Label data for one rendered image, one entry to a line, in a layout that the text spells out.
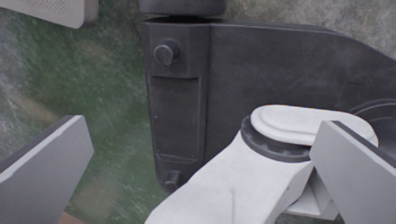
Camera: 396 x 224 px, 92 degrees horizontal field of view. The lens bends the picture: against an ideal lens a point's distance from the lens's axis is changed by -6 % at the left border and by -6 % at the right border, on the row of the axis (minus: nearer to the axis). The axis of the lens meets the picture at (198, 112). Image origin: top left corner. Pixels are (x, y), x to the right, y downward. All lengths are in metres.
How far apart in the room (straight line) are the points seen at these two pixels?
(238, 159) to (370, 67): 0.33
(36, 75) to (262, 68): 0.85
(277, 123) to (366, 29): 0.42
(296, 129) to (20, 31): 0.94
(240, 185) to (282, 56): 0.28
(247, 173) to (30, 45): 0.88
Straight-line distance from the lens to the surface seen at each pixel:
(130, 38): 0.71
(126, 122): 0.85
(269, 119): 0.36
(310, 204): 0.49
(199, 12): 0.44
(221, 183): 0.30
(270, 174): 0.33
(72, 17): 0.55
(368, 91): 0.55
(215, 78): 0.47
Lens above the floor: 0.61
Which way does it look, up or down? 59 degrees down
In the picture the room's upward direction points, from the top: 158 degrees counter-clockwise
